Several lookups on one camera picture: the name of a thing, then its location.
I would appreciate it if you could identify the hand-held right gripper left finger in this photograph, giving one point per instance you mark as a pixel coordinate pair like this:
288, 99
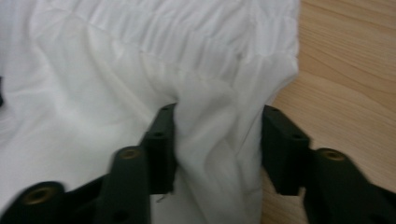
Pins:
162, 155

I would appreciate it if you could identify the white pleated skirt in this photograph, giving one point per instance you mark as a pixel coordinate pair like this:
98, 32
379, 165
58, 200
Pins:
124, 68

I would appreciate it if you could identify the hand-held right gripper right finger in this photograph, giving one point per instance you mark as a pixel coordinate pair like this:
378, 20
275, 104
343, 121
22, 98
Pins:
285, 155

